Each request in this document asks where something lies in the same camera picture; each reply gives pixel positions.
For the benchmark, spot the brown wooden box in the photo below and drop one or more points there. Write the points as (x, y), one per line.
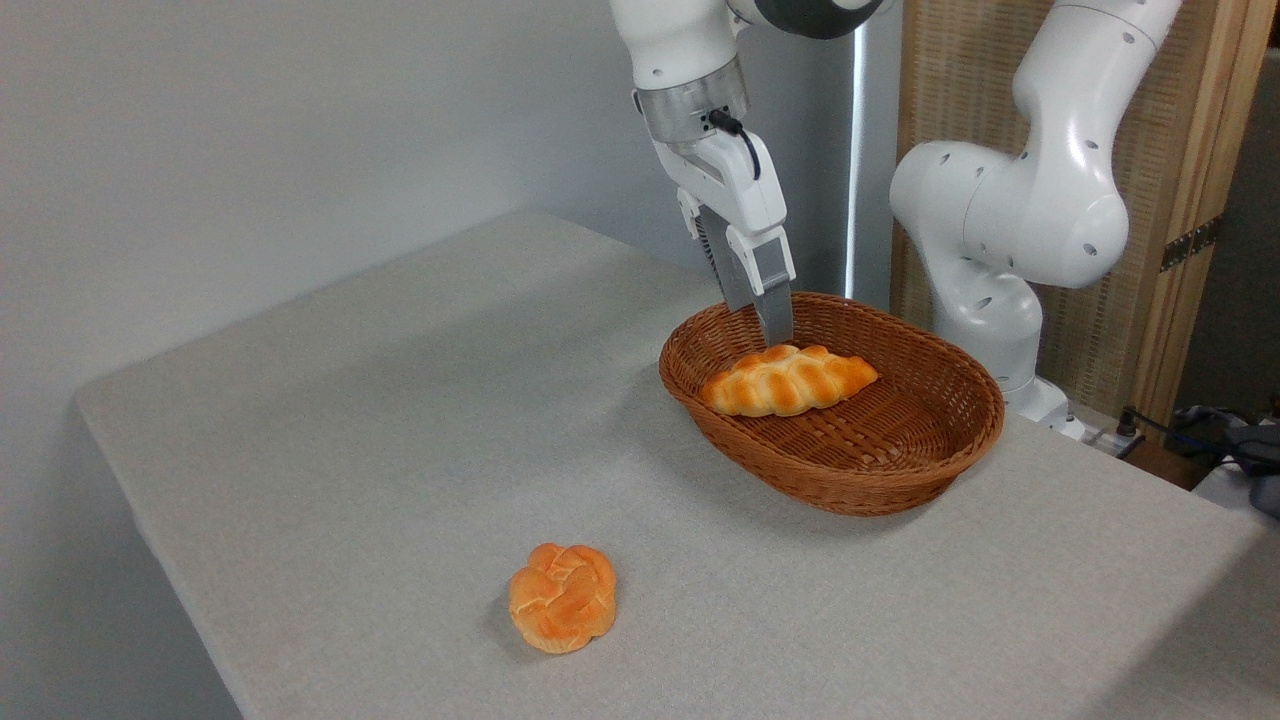
(1165, 465)

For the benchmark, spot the dark grey bag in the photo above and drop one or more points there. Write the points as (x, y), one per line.
(1245, 450)

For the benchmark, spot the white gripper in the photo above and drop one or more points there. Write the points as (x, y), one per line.
(735, 190)

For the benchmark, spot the grey tablecloth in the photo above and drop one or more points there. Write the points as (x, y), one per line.
(800, 620)

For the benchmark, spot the white vertical strip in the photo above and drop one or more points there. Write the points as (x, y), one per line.
(857, 150)

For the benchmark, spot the brown woven wicker basket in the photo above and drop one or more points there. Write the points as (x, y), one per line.
(870, 450)

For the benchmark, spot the long braided bread loaf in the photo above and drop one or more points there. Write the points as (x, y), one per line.
(780, 385)

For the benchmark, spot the metal screen hinge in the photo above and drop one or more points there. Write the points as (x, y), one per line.
(1190, 243)

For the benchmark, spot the round knotted bread roll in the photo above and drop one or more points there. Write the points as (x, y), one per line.
(562, 598)

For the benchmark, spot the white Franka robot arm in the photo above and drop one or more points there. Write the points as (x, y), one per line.
(1050, 210)

